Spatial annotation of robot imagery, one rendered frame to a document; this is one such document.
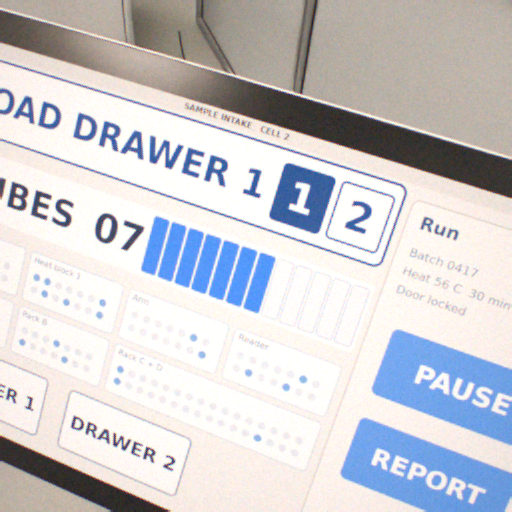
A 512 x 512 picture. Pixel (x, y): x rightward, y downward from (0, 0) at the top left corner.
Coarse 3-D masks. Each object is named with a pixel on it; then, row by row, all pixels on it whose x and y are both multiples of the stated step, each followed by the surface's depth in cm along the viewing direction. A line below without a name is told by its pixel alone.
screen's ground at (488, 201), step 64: (64, 64) 37; (256, 128) 35; (0, 192) 40; (64, 192) 39; (128, 192) 38; (448, 192) 33; (64, 256) 39; (320, 256) 35; (448, 256) 34; (256, 320) 37; (384, 320) 35; (448, 320) 34; (64, 384) 41; (192, 448) 39; (320, 448) 37
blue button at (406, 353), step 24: (408, 336) 35; (384, 360) 35; (408, 360) 35; (432, 360) 35; (456, 360) 35; (480, 360) 34; (384, 384) 36; (408, 384) 35; (432, 384) 35; (456, 384) 35; (480, 384) 34; (504, 384) 34; (432, 408) 35; (456, 408) 35; (480, 408) 35; (504, 408) 34; (480, 432) 35; (504, 432) 34
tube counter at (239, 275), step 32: (96, 224) 39; (128, 224) 38; (160, 224) 38; (192, 224) 37; (96, 256) 39; (128, 256) 38; (160, 256) 38; (192, 256) 37; (224, 256) 37; (256, 256) 36; (288, 256) 36; (192, 288) 38; (224, 288) 37; (256, 288) 37; (288, 288) 36; (320, 288) 36; (352, 288) 35; (288, 320) 37; (320, 320) 36; (352, 320) 36
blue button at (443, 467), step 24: (360, 432) 36; (384, 432) 36; (360, 456) 37; (384, 456) 36; (408, 456) 36; (432, 456) 36; (456, 456) 35; (360, 480) 37; (384, 480) 37; (408, 480) 36; (432, 480) 36; (456, 480) 36; (480, 480) 35; (504, 480) 35; (408, 504) 36; (432, 504) 36; (456, 504) 36; (480, 504) 35; (504, 504) 35
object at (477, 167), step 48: (48, 48) 38; (96, 48) 37; (192, 96) 36; (240, 96) 35; (288, 96) 35; (336, 144) 34; (384, 144) 34; (432, 144) 33; (48, 480) 42; (96, 480) 41
